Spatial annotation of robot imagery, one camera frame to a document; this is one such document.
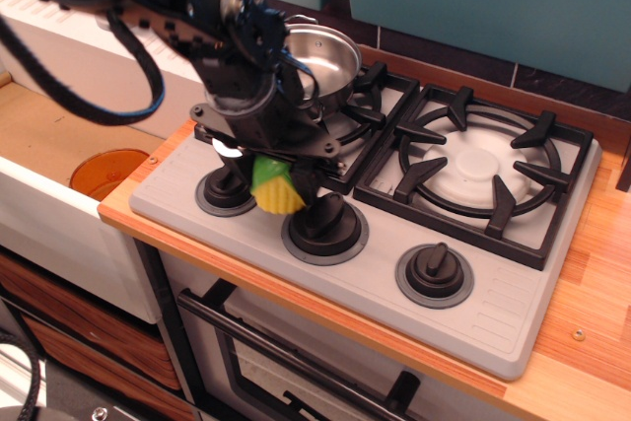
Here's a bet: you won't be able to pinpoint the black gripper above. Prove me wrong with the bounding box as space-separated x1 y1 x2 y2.
190 58 341 207

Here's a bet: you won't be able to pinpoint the yellow green toy corncob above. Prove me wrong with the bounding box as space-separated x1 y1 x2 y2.
250 155 306 215

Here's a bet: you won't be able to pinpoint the small steel pot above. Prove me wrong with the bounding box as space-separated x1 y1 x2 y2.
285 15 362 121

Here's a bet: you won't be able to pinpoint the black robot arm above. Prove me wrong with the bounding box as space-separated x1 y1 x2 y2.
1 0 339 214

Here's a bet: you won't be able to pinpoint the black left stove knob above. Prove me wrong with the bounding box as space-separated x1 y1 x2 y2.
195 166 256 218

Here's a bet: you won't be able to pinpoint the black stove knob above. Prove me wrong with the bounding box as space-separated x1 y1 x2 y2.
195 166 256 218
281 192 370 266
395 243 474 310

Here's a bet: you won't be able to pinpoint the black middle stove knob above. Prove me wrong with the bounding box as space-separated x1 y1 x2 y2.
281 192 370 266

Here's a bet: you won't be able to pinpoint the grey toy stove top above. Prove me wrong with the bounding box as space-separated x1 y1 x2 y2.
129 78 601 380

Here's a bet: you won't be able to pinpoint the black right stove knob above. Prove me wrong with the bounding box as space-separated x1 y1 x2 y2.
395 243 474 310

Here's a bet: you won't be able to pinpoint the black left burner grate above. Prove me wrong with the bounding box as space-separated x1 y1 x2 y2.
195 62 416 194

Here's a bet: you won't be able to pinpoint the black burner grate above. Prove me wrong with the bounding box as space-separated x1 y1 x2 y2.
354 86 601 270
195 62 416 194

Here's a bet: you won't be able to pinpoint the orange plastic plate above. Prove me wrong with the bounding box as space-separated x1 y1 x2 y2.
69 149 149 201

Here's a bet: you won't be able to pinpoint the toy oven door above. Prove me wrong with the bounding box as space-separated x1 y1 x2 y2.
161 253 512 420

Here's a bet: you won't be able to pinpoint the white toy sink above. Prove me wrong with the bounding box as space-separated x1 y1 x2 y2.
1 0 204 323

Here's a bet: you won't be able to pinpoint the black right burner grate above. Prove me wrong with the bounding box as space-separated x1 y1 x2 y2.
354 86 601 270

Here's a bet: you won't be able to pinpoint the wooden drawer fronts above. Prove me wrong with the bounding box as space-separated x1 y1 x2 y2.
1 248 194 420

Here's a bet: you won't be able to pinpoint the black braided cable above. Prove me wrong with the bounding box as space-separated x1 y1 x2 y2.
0 6 166 126

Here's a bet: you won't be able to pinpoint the black cable lower left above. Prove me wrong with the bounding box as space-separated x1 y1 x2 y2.
0 329 48 421

